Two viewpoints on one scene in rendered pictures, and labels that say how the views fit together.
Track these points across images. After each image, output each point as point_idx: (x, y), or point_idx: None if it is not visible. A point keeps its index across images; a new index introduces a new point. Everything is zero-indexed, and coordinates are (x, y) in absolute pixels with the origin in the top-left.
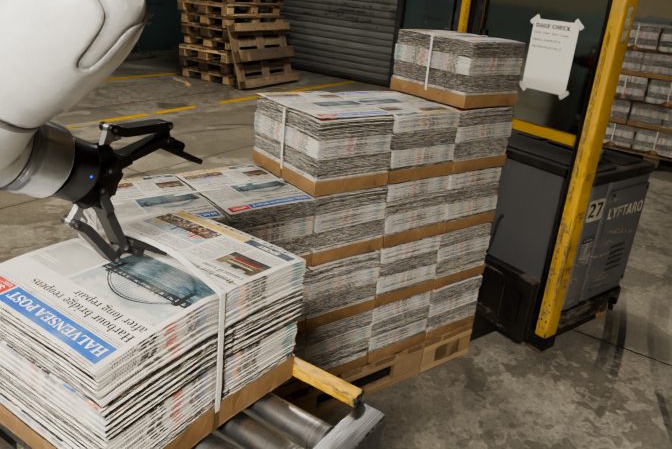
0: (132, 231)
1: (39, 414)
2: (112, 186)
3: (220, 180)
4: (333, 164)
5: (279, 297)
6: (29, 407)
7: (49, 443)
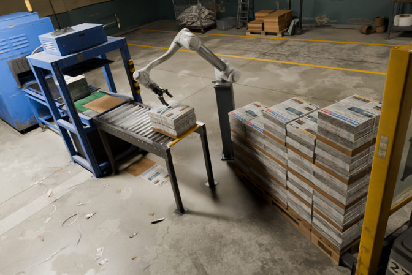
0: (181, 105)
1: None
2: (160, 95)
3: None
4: (267, 127)
5: (168, 122)
6: None
7: None
